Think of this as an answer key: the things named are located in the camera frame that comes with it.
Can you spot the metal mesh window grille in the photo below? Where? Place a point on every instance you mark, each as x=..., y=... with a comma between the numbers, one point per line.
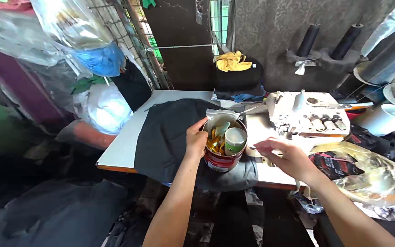
x=129, y=34

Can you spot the black fabric piece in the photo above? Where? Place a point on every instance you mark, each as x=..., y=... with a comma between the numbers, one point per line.
x=166, y=137

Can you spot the large clear plastic bag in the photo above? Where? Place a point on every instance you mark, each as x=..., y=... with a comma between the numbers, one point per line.
x=74, y=24

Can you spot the person's left thumb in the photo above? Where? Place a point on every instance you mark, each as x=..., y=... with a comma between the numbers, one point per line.
x=202, y=136

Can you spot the pile of dark fabric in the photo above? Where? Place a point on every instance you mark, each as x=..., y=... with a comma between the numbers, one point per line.
x=57, y=212

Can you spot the purple post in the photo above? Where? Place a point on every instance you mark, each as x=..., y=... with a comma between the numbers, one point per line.
x=22, y=85

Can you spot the person's left hand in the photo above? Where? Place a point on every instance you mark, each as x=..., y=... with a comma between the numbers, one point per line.
x=194, y=143

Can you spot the white plastic container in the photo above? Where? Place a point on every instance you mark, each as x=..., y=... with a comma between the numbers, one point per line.
x=386, y=118

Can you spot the white cup with green label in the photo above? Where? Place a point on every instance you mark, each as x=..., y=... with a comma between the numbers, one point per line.
x=235, y=140

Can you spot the white plastic bag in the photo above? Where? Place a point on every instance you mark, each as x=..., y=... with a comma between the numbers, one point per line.
x=106, y=106

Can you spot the red round tin container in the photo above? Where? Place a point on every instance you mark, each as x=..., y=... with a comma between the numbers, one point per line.
x=222, y=163

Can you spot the black red printed packet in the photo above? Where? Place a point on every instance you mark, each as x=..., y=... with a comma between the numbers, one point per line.
x=333, y=165

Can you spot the black hanging cloth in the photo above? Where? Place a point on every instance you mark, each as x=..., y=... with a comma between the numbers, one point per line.
x=132, y=82

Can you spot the white overlock sewing machine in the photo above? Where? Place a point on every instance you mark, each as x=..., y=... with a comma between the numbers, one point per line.
x=286, y=103

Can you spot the white sewing table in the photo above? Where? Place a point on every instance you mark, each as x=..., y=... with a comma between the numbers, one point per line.
x=123, y=147

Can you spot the person's right fingers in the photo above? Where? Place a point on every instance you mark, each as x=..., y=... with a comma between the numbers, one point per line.
x=268, y=144

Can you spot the black thread cone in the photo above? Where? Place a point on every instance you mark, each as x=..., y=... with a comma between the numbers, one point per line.
x=308, y=40
x=346, y=42

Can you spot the yellow cloth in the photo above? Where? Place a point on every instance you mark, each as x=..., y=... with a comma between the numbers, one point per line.
x=232, y=62

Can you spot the large dark grey thread cone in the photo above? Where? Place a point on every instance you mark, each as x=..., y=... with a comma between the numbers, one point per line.
x=389, y=61

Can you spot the clear plastic zip bag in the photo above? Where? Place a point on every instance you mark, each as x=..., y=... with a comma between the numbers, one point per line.
x=220, y=115

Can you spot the blue plastic bag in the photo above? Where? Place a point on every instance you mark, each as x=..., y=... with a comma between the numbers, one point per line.
x=101, y=61

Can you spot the person's right hand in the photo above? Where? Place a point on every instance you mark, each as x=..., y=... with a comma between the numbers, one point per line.
x=295, y=160

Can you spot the person's right forearm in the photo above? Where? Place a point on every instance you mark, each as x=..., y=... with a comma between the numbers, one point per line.
x=348, y=209

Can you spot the blue cloth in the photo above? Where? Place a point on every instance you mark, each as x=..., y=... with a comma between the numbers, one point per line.
x=244, y=97

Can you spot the person's left fingers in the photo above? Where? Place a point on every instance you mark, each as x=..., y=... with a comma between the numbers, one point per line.
x=199, y=125

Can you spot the person's legs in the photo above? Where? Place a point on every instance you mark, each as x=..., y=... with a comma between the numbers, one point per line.
x=231, y=219

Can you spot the pile of yellow-orange pieces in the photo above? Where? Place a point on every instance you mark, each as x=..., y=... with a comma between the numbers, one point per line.
x=214, y=141

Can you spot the person's left forearm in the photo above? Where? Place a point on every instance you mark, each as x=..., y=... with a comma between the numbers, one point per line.
x=177, y=199

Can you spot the dark brown board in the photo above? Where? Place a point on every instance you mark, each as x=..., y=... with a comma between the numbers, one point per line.
x=183, y=65

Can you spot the yellowish clear plastic bag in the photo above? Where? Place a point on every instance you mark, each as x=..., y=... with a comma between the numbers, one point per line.
x=382, y=178

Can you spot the grey clear plastic bag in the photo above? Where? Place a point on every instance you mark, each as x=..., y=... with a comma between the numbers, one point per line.
x=12, y=37

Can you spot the person's right thumb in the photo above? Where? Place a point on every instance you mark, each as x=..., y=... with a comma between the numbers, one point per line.
x=273, y=158

